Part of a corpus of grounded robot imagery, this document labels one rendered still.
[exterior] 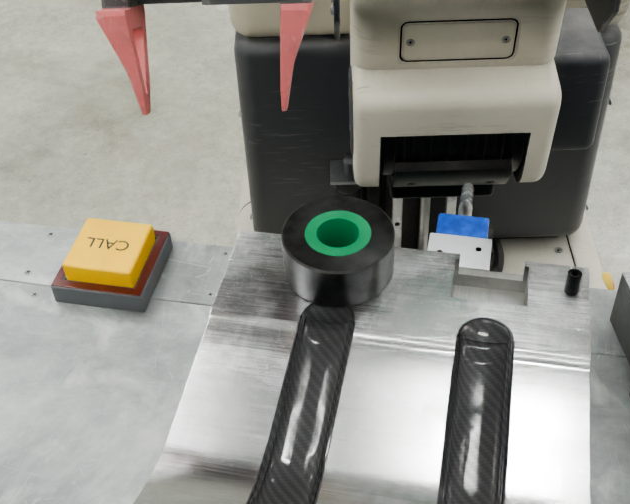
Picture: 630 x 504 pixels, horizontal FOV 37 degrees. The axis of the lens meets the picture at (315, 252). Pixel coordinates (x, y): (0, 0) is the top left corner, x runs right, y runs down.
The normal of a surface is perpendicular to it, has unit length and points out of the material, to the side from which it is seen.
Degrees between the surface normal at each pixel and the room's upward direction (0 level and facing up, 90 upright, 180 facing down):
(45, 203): 0
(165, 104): 0
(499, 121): 98
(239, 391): 4
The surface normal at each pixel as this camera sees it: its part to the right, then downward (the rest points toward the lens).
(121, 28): 0.00, 0.62
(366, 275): 0.45, 0.61
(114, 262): -0.04, -0.72
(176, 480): 0.04, -0.91
